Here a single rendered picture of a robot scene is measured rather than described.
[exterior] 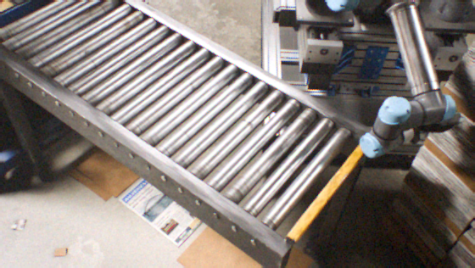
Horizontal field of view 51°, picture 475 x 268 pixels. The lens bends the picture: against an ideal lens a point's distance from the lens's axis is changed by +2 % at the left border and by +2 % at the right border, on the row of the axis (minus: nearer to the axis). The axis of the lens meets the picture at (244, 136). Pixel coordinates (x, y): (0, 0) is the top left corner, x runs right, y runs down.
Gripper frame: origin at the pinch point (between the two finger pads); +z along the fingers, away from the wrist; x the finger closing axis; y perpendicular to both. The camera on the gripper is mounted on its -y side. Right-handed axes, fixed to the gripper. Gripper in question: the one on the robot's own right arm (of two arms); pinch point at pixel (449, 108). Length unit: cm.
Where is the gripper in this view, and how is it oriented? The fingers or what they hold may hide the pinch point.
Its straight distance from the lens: 171.3
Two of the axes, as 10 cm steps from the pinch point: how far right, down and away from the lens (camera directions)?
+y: 0.7, -6.4, -7.7
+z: 8.4, -3.8, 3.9
